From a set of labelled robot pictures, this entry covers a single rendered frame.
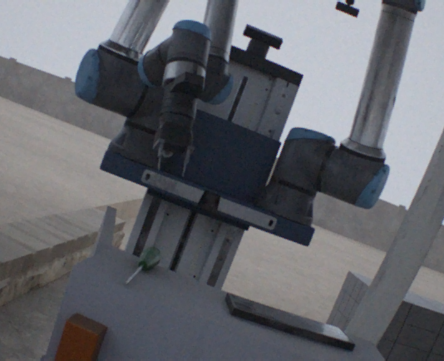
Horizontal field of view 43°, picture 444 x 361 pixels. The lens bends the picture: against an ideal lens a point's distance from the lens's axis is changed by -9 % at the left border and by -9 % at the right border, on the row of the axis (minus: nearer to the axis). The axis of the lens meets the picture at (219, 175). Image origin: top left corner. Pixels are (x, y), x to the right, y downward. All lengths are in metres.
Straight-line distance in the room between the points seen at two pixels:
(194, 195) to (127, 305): 1.12
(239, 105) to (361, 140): 0.46
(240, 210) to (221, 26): 0.55
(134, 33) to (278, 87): 0.55
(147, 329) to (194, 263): 1.39
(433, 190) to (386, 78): 0.67
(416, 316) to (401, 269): 4.21
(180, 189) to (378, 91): 0.63
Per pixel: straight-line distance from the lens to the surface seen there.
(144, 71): 1.47
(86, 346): 0.65
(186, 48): 1.34
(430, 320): 5.45
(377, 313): 1.20
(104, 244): 0.87
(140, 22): 1.71
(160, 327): 0.67
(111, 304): 0.67
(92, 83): 1.68
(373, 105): 1.76
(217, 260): 2.01
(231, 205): 1.78
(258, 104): 2.03
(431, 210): 1.16
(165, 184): 1.76
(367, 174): 1.77
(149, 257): 0.78
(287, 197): 1.81
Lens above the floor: 1.41
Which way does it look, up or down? 1 degrees down
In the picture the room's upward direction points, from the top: 21 degrees clockwise
